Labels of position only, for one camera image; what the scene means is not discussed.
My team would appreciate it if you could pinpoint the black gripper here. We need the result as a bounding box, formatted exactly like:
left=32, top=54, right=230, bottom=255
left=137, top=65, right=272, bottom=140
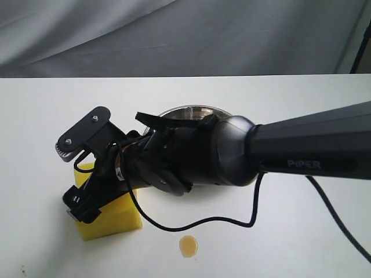
left=62, top=130, right=149, bottom=224

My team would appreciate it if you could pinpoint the yellow sponge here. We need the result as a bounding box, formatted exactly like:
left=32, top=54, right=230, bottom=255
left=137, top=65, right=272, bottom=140
left=72, top=161, right=145, bottom=243

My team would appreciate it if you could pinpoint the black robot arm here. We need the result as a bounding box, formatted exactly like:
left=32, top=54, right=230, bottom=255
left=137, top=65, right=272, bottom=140
left=55, top=102, right=370, bottom=224

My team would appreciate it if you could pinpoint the orange liquid spill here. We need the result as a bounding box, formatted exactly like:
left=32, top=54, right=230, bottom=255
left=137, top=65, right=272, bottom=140
left=179, top=235, right=198, bottom=258

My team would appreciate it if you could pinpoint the round stainless steel dish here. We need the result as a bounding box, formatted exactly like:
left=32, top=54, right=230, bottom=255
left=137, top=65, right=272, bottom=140
left=136, top=104, right=232, bottom=136

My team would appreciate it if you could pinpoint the grey backdrop cloth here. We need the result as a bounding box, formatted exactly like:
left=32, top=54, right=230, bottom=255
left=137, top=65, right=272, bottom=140
left=1, top=1, right=365, bottom=78

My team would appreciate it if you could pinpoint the black camera cable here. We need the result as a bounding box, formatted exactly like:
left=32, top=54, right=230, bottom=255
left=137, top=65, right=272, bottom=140
left=74, top=141, right=267, bottom=232

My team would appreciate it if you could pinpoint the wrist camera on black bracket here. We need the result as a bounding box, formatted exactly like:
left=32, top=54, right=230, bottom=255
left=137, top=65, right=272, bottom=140
left=55, top=106, right=127, bottom=162

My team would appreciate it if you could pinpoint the black cable strap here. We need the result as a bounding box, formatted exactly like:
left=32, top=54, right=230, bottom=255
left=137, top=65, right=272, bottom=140
left=134, top=111, right=218, bottom=134

